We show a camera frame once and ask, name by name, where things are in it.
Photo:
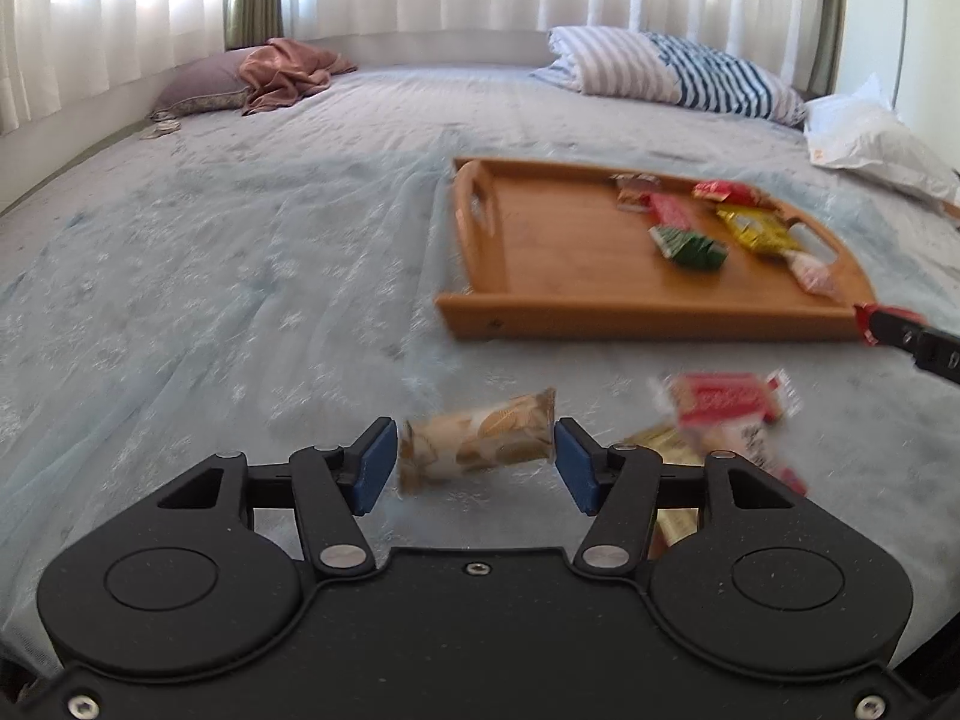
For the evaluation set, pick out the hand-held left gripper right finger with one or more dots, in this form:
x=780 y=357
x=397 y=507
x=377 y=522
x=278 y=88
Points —
x=574 y=466

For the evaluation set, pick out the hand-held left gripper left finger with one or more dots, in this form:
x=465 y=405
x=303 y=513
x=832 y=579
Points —
x=375 y=466

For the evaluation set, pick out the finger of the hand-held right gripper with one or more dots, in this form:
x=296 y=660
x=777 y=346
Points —
x=926 y=349

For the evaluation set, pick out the long red snack packet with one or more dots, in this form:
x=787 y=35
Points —
x=864 y=315

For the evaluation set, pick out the beige cookie packet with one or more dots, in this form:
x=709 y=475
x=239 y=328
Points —
x=472 y=441

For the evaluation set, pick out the pink red snack packet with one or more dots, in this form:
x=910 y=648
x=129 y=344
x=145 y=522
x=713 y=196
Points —
x=720 y=399

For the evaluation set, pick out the wooden tray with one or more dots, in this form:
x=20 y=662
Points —
x=555 y=255

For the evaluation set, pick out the red nut snack packet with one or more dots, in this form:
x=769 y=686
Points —
x=724 y=191

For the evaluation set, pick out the white pink candy packet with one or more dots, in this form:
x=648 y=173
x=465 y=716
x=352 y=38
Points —
x=814 y=271

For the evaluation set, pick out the yellow gold snack packet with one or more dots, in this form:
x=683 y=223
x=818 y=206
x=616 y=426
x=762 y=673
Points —
x=754 y=231

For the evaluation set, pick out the white pillow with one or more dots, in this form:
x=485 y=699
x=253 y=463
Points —
x=877 y=142

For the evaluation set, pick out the green snack packet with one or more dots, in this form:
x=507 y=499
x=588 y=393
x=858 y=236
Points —
x=688 y=247

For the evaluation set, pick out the light blue snowflake cloth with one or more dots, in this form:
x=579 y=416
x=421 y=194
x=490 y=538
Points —
x=187 y=300

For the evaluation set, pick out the small red bar packet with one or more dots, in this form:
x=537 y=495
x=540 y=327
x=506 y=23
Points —
x=670 y=211

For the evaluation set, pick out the brown red snack packet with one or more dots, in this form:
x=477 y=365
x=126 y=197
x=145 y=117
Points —
x=634 y=191

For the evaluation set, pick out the thin grey pole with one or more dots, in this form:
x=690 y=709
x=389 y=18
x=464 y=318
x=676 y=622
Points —
x=902 y=15

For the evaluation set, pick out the grey patterned bed sheet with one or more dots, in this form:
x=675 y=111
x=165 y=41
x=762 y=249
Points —
x=420 y=112

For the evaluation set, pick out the striped pillow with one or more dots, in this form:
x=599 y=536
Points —
x=660 y=75

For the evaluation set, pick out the pink cloth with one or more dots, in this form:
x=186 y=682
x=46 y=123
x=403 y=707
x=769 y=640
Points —
x=289 y=71

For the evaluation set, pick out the purple pillow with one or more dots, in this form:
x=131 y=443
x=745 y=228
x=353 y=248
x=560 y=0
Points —
x=199 y=86

